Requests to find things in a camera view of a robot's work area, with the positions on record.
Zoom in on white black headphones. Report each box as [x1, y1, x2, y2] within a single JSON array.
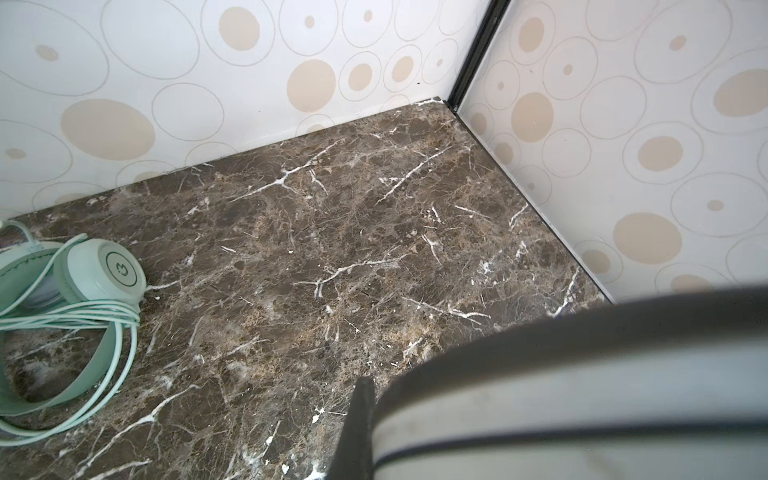
[[372, 287, 767, 479]]

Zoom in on mint green headphones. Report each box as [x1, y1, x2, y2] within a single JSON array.
[[1, 235, 146, 416]]

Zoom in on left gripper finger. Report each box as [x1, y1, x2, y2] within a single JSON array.
[[326, 376, 376, 480]]

